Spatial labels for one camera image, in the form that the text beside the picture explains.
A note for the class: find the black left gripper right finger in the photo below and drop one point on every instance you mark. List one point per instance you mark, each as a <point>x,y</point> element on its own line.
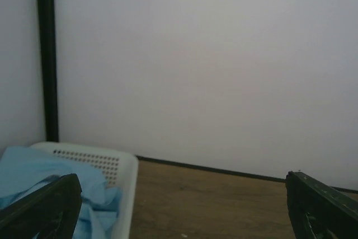
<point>317,210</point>

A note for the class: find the light blue button shirt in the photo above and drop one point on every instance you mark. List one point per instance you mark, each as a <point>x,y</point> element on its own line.
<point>24,170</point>

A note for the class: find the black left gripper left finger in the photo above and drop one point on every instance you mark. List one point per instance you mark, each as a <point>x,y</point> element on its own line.
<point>49,212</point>

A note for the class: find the black left rear frame post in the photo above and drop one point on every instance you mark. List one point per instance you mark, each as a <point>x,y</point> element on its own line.
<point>47,34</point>

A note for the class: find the white perforated plastic basket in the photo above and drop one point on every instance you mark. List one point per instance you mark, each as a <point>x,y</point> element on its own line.
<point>120,169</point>

